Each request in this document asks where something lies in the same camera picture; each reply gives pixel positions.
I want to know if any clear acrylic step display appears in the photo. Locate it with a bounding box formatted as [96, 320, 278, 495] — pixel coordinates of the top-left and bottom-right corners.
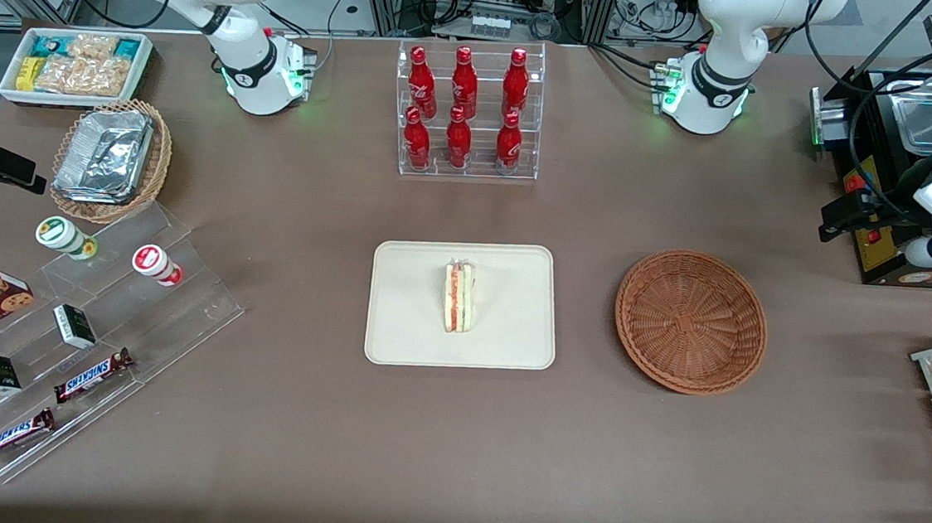
[0, 190, 253, 503]

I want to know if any clear cracker packet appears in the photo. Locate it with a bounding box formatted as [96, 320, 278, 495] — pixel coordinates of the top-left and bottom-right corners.
[66, 31, 119, 62]
[33, 51, 132, 100]

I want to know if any white rectangular snack bin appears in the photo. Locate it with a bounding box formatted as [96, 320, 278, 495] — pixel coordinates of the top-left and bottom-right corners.
[0, 22, 156, 116]

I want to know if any cream rectangular tray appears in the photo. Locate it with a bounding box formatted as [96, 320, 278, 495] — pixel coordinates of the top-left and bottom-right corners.
[363, 233, 565, 379]

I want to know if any steel pan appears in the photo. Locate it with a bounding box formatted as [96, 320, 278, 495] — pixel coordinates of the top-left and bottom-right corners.
[889, 77, 932, 156]

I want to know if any black roller grill appliance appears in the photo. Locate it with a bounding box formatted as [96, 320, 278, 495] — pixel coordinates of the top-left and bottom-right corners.
[796, 2, 932, 291]

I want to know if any clear acrylic bottle rack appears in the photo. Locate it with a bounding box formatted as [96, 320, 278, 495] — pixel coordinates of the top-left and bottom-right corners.
[388, 30, 549, 186]

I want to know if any black base cable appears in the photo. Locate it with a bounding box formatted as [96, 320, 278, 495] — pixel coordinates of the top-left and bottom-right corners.
[311, 0, 366, 75]
[586, 42, 667, 91]

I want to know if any snickers bar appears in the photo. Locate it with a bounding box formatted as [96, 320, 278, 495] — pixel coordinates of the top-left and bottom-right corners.
[52, 342, 135, 410]
[0, 404, 57, 472]

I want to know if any brown round wicker basket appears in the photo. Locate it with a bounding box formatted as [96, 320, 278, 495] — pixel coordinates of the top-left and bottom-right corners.
[609, 245, 774, 400]

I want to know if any red lid cup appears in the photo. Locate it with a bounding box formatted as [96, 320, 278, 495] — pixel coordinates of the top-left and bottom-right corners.
[130, 243, 186, 288]

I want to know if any light oval wicker basket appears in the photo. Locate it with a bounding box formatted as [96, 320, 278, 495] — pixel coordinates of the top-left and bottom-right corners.
[47, 93, 177, 230]

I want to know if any white power strip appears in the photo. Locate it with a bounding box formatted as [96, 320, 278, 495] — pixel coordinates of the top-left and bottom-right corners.
[465, 11, 513, 40]

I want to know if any green lid cup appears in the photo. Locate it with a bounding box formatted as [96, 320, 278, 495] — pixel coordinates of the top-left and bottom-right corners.
[33, 215, 100, 262]

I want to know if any silver foil tray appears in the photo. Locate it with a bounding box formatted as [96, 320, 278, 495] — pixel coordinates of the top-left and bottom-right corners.
[51, 103, 156, 208]

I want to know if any triangle sandwich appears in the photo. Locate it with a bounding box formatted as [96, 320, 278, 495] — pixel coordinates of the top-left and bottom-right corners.
[439, 259, 479, 335]

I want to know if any red cola bottle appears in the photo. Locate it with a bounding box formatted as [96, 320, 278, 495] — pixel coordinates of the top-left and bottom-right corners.
[401, 105, 435, 172]
[494, 110, 526, 175]
[501, 46, 532, 122]
[448, 46, 482, 120]
[444, 105, 476, 171]
[405, 45, 442, 119]

